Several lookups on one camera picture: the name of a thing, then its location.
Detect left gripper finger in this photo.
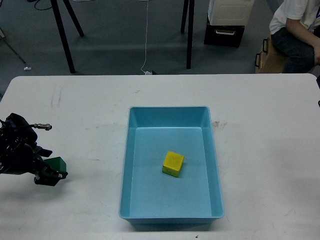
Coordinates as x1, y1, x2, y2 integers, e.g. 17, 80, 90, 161
32, 145, 53, 158
34, 161, 68, 186

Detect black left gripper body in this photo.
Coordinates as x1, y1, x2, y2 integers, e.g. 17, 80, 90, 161
0, 113, 38, 175

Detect green block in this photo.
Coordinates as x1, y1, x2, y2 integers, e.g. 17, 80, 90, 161
44, 156, 67, 172

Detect yellow block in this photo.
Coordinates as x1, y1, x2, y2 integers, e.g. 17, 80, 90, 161
162, 151, 185, 178

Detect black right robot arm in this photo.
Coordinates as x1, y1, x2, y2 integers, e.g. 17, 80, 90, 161
316, 76, 320, 107

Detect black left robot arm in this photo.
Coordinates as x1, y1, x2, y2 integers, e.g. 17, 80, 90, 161
0, 113, 68, 187

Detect black storage box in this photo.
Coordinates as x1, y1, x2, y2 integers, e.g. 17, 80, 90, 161
204, 18, 245, 48

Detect blue plastic bin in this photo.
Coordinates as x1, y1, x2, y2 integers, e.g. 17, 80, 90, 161
119, 106, 225, 224

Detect black left tripod legs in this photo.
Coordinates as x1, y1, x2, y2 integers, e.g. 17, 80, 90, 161
50, 0, 85, 74

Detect black right stand legs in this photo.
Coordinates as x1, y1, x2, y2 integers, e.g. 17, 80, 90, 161
180, 0, 195, 70

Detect white appliance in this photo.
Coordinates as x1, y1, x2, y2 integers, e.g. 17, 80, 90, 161
207, 0, 255, 26

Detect wooden crate seat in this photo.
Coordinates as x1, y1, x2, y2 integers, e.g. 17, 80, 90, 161
254, 36, 316, 74

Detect seated person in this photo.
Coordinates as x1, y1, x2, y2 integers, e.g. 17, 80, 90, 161
269, 0, 320, 74

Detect white hanging cable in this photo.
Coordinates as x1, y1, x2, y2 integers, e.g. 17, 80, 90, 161
139, 0, 152, 76

